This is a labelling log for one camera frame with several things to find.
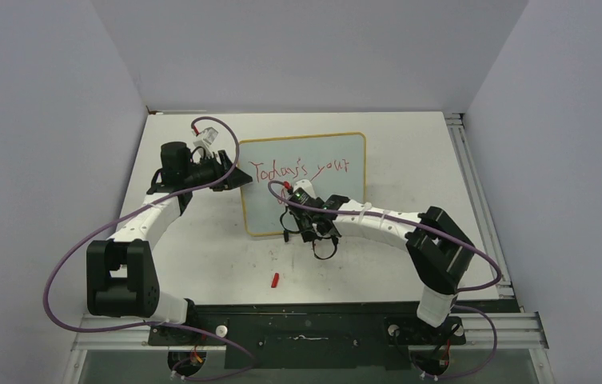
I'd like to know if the aluminium right side rail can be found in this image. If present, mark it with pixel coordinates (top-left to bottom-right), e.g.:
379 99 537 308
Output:
443 113 515 299

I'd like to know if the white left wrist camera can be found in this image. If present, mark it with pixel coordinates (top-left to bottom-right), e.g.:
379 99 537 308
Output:
193 127 219 153

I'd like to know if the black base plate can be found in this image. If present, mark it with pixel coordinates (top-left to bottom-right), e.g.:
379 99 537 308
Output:
148 302 466 370

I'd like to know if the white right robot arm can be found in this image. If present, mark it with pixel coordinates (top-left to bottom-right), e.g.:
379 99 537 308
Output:
289 188 473 342

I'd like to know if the red marker cap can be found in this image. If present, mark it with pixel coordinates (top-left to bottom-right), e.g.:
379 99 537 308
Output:
271 273 280 288

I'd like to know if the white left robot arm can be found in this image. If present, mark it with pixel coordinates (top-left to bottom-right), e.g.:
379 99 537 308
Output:
86 142 253 345

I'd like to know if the yellow framed whiteboard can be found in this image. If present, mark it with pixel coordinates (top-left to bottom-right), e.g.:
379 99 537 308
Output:
238 132 366 236

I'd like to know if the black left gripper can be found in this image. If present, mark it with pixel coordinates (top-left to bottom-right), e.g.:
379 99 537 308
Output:
183 150 252 192

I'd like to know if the aluminium front frame rail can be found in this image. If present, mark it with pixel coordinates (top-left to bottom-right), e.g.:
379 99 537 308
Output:
63 312 556 383

